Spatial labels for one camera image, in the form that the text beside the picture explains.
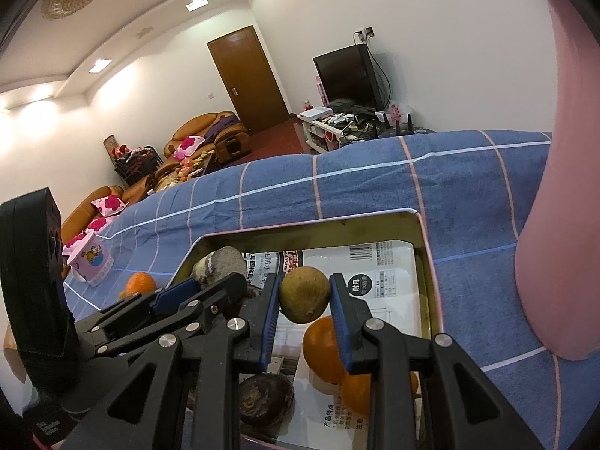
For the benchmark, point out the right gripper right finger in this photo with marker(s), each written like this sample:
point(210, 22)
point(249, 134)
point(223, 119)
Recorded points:
point(424, 392)

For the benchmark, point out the small yellow-green lime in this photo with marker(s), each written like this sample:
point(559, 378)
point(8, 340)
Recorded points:
point(304, 294)

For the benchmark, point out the pink cartoon mug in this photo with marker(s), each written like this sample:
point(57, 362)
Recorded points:
point(91, 259)

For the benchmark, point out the orange tangerine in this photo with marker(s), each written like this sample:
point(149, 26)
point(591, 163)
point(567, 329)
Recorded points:
point(321, 352)
point(139, 283)
point(355, 392)

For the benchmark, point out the pink electric kettle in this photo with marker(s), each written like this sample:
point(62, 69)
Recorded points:
point(557, 257)

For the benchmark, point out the white tv stand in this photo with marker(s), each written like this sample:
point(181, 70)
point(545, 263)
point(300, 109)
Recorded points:
point(325, 130)

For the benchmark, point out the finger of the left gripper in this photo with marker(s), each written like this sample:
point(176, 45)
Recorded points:
point(139, 311)
point(203, 309)

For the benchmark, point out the orange tangerine under gripper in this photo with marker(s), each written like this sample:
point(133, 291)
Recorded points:
point(355, 392)

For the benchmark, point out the black storage rack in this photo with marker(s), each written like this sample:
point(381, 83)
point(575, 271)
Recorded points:
point(132, 164)

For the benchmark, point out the brown leather sofa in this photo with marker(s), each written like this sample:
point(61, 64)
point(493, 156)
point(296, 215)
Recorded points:
point(84, 213)

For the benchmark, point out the black flat television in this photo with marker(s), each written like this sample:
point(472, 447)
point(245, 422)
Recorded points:
point(348, 79)

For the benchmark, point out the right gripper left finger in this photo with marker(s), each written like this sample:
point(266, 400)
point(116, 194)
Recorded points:
point(189, 381)

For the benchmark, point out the cluttered coffee table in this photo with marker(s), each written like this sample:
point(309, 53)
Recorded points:
point(176, 172)

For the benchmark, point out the pink floral cushion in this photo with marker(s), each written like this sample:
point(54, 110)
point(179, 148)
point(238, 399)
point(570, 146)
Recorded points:
point(187, 147)

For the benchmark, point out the brown wooden door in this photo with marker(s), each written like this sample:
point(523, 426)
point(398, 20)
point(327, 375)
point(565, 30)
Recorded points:
point(249, 79)

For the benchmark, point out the brown leather armchair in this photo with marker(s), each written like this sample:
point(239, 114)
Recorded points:
point(223, 133)

